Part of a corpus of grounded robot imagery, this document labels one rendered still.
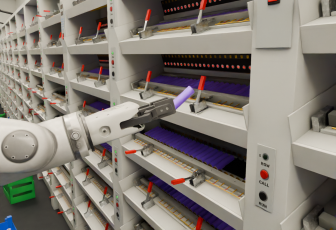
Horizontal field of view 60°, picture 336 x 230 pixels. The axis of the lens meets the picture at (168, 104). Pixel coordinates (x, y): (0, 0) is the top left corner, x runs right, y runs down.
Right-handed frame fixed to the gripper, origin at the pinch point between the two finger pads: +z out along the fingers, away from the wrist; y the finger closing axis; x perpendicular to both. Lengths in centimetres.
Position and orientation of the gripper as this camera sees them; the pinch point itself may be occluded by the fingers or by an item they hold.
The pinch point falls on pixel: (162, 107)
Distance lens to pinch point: 58.4
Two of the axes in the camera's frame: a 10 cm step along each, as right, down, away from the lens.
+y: -3.2, -0.7, 9.4
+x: 2.6, 9.5, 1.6
